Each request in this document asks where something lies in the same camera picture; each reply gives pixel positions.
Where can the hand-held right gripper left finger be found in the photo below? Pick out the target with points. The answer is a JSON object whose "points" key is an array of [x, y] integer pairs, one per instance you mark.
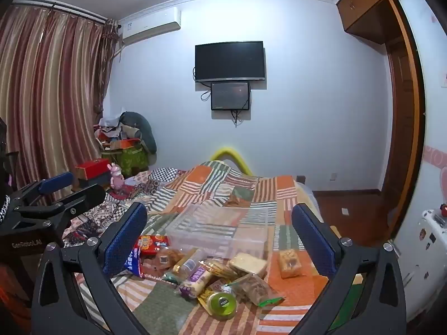
{"points": [[125, 239]]}

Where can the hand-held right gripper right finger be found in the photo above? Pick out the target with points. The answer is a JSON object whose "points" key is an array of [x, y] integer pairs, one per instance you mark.
{"points": [[310, 240]]}

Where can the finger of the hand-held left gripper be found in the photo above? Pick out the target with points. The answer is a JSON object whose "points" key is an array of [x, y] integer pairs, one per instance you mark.
{"points": [[87, 195], [57, 181]]}

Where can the red snack packet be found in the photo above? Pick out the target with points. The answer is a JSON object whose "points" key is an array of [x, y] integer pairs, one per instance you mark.
{"points": [[153, 244]]}

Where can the orange cake packet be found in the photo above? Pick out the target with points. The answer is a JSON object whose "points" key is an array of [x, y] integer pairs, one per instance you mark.
{"points": [[290, 264]]}

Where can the sliced bread packet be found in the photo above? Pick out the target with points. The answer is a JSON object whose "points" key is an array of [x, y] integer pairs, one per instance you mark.
{"points": [[248, 264]]}

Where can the green snack bag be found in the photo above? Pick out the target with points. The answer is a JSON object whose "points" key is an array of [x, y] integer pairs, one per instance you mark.
{"points": [[256, 291]]}

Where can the clear plastic storage box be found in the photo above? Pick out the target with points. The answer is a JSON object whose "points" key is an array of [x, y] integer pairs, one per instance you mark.
{"points": [[216, 230]]}

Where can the green round jelly cup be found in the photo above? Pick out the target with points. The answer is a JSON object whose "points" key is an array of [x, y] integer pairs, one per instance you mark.
{"points": [[222, 304]]}

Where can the dark flat box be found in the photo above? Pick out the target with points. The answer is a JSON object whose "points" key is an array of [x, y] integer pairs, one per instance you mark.
{"points": [[94, 183]]}

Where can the blue and white snack packet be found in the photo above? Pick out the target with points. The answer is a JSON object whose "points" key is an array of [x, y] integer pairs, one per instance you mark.
{"points": [[133, 263]]}

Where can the red flat box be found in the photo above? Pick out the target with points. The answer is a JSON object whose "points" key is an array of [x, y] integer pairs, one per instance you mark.
{"points": [[92, 167]]}

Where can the pink plush toy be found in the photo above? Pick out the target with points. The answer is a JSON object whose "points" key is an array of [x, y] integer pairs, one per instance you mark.
{"points": [[117, 178]]}

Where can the brown bread packet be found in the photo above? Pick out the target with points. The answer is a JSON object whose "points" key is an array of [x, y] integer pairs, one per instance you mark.
{"points": [[161, 262]]}

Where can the white bed sheet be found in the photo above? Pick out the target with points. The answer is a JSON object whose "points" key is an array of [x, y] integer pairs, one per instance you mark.
{"points": [[309, 195]]}

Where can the white floor plate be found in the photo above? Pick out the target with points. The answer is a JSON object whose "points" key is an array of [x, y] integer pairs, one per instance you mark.
{"points": [[345, 211]]}

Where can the green floral box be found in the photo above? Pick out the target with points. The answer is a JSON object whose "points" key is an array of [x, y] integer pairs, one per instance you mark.
{"points": [[131, 158]]}

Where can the clear wrapped roll packet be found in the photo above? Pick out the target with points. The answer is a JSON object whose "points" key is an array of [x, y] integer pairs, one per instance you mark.
{"points": [[188, 261]]}

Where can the pile of clutter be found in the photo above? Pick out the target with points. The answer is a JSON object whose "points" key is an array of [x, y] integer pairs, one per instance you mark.
{"points": [[111, 131]]}

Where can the purple label snack packet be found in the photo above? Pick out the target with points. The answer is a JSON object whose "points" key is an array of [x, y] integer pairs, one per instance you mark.
{"points": [[195, 281]]}

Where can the dark green cushion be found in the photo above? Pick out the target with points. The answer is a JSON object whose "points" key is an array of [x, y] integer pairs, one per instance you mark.
{"points": [[141, 129]]}

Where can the striped red curtain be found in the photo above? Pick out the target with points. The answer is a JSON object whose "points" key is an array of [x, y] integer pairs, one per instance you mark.
{"points": [[52, 94]]}

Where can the striped biscuit packet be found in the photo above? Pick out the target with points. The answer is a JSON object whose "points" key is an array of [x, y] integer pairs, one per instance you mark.
{"points": [[220, 268]]}

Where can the yellow snack packet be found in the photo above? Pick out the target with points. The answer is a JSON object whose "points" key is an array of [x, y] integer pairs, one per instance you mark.
{"points": [[206, 295]]}

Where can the patchwork blanket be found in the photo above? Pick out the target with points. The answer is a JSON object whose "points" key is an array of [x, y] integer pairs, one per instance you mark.
{"points": [[216, 188]]}

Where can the white hard case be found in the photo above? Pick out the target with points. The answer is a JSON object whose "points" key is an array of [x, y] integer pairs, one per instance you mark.
{"points": [[424, 261]]}

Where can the yellow foam tube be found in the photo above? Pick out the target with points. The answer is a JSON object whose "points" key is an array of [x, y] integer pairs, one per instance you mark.
{"points": [[232, 155]]}

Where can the wooden door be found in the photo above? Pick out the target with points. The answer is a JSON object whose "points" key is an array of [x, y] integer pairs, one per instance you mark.
{"points": [[401, 129]]}

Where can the white air conditioner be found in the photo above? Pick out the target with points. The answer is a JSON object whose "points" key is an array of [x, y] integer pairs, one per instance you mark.
{"points": [[150, 24]]}

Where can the wooden overhead cabinet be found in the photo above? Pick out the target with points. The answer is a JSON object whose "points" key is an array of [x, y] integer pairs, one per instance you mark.
{"points": [[370, 7]]}

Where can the wooden bed frame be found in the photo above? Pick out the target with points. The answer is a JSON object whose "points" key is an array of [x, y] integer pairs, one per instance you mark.
{"points": [[301, 178]]}

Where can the white wall outlet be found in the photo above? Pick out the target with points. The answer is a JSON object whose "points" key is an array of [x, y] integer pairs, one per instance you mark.
{"points": [[333, 177]]}

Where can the small black wall monitor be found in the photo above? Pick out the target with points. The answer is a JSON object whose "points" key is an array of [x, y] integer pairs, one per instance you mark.
{"points": [[229, 96]]}

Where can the curtain rail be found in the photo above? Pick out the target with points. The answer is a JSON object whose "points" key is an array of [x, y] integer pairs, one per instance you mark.
{"points": [[63, 7]]}

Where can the large black wall television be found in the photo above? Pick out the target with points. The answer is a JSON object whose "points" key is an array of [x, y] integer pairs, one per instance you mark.
{"points": [[228, 61]]}

